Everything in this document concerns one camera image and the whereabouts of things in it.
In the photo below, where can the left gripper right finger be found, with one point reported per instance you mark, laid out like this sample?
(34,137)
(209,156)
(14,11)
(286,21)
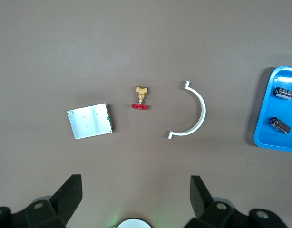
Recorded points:
(207,209)

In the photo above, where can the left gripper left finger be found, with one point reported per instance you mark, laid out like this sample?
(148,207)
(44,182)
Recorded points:
(62,204)

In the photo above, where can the dark cylindrical capacitor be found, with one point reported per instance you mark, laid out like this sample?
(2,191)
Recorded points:
(283,93)
(279,125)

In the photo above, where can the silver metal module box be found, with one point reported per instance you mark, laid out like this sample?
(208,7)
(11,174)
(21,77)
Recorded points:
(91,121)

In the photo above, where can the white semicircular pipe clamp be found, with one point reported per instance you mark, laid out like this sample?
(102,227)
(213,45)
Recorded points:
(202,111)

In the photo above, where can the blue plastic tray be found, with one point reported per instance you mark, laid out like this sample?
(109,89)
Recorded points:
(267,114)

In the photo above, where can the brown table cover sheet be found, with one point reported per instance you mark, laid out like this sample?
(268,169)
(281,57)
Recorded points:
(146,35)

